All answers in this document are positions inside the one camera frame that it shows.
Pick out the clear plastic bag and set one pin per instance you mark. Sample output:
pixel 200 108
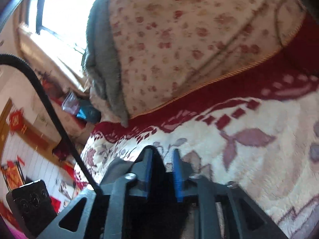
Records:
pixel 71 104

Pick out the teal plastic bag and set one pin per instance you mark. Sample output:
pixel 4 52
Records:
pixel 87 112

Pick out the red chinese knot decoration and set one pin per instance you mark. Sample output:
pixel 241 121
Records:
pixel 16 121

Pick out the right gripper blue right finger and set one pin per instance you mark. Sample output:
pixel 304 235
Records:
pixel 185 187

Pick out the grey fleece garment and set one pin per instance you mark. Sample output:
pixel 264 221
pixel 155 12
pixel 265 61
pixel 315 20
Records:
pixel 102 65

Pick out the red white floral fleece blanket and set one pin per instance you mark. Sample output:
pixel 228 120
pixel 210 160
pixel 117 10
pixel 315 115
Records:
pixel 257 127

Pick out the window with dark frame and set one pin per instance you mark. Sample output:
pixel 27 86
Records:
pixel 61 31

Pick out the red framed wall picture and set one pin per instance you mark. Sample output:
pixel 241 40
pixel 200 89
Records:
pixel 13 175

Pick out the black pants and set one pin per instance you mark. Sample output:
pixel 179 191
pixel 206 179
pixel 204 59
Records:
pixel 157 216

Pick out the beige floral quilt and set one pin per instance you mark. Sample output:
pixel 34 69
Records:
pixel 167 48

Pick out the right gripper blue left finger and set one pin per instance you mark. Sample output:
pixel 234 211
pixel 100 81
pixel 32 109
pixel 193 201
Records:
pixel 142 169

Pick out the black camera box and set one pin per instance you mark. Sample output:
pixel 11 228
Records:
pixel 32 207

